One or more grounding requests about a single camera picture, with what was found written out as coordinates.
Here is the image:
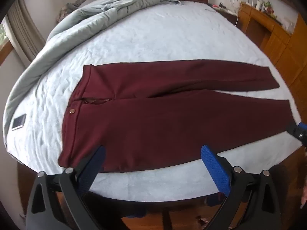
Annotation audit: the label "dark nightstand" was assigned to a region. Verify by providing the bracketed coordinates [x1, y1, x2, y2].
[209, 3, 240, 28]

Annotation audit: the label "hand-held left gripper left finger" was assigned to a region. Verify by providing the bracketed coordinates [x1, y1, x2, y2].
[25, 146, 127, 230]

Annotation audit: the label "maroon pants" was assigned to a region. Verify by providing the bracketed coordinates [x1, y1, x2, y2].
[58, 58, 292, 173]

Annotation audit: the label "bed with light blue sheet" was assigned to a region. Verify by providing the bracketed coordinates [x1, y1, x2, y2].
[3, 1, 305, 211]

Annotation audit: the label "wooden desk cabinet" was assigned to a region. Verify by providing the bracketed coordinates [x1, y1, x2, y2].
[240, 2, 307, 115]

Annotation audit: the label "person's right hand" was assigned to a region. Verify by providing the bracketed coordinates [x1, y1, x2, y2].
[300, 180, 307, 209]

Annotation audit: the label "grey duvet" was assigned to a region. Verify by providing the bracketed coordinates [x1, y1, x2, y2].
[3, 0, 183, 149]

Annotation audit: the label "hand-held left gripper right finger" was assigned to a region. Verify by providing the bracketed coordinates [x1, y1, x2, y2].
[201, 145, 281, 230]

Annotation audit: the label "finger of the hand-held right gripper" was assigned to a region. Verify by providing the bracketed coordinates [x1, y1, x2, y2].
[287, 122, 307, 147]

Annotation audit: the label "smartphone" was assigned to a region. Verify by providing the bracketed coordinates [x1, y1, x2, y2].
[12, 113, 27, 131]

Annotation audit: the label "window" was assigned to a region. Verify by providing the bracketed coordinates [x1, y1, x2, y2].
[0, 20, 13, 65]

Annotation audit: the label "beige curtain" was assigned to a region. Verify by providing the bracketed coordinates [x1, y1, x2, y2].
[7, 0, 47, 63]

